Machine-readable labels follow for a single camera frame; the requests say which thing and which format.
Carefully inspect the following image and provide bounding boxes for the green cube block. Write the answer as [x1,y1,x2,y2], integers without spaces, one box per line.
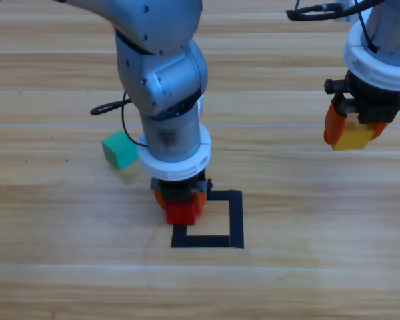
[101,129,141,169]

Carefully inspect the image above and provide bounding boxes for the thick black cable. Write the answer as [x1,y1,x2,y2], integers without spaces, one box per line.
[285,1,386,21]
[89,98,133,117]

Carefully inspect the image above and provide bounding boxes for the thin black wire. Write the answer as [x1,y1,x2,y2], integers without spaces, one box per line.
[355,0,378,53]
[121,90,149,148]

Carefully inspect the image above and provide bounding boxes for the red cube block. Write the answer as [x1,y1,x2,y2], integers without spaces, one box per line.
[165,201,198,226]

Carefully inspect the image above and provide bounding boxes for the yellow cube block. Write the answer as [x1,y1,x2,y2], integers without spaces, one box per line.
[331,113,376,151]

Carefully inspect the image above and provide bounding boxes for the black tape square outline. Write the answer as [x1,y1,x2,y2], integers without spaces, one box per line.
[170,189,246,250]

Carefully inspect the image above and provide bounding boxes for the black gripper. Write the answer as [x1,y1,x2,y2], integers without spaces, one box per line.
[323,69,400,147]
[150,170,213,215]

